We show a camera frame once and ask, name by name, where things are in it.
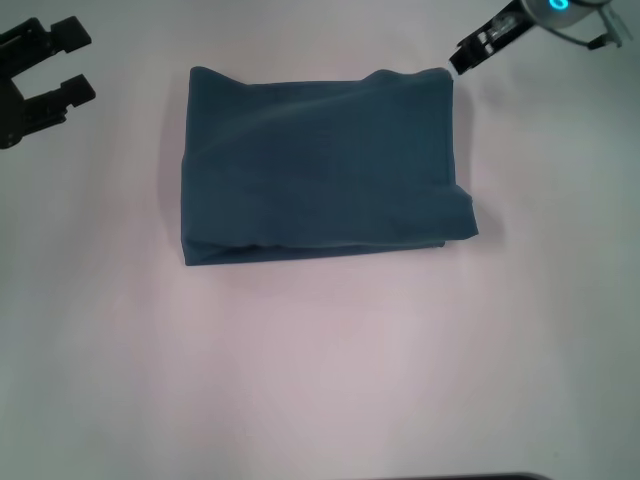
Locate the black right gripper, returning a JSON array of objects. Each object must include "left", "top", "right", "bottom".
[{"left": 447, "top": 0, "right": 537, "bottom": 77}]

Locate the blue shirt with pink print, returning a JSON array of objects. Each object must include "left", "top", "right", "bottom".
[{"left": 180, "top": 65, "right": 480, "bottom": 268}]

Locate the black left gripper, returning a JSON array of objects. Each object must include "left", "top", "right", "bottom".
[{"left": 0, "top": 15, "right": 97, "bottom": 151}]

